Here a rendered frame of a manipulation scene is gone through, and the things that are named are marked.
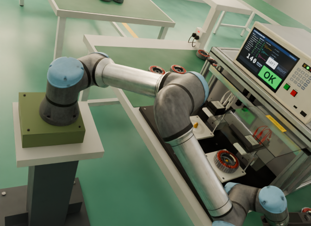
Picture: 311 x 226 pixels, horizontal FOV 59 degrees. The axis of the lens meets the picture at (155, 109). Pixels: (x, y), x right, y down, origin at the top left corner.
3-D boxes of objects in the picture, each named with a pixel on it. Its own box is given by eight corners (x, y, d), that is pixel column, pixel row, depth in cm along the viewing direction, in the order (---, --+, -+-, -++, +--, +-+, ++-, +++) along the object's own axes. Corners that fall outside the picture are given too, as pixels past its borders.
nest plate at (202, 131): (190, 141, 130) (191, 139, 129) (174, 120, 139) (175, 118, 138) (213, 136, 138) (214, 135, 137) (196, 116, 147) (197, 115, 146)
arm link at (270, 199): (258, 180, 87) (288, 186, 82) (263, 197, 94) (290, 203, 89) (252, 203, 83) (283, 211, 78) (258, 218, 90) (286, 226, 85)
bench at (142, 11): (48, 91, 243) (57, 9, 200) (15, 3, 354) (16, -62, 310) (152, 85, 304) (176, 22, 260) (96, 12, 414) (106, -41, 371)
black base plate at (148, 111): (212, 222, 101) (214, 219, 100) (138, 109, 139) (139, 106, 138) (284, 191, 127) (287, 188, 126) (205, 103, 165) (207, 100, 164)
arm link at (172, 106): (158, 92, 70) (245, 247, 75) (179, 78, 78) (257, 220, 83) (131, 106, 78) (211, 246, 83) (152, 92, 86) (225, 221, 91)
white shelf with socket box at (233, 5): (189, 65, 198) (217, 4, 171) (164, 40, 220) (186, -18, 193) (223, 65, 217) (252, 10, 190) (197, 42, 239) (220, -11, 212)
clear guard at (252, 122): (255, 171, 91) (265, 160, 88) (213, 122, 105) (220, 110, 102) (306, 154, 109) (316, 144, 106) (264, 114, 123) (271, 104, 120)
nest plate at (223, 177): (221, 183, 115) (223, 181, 115) (202, 156, 124) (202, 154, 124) (245, 175, 124) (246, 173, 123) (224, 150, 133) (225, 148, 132)
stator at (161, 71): (160, 82, 167) (162, 77, 164) (144, 74, 168) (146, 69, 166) (166, 75, 176) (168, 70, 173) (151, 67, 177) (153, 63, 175)
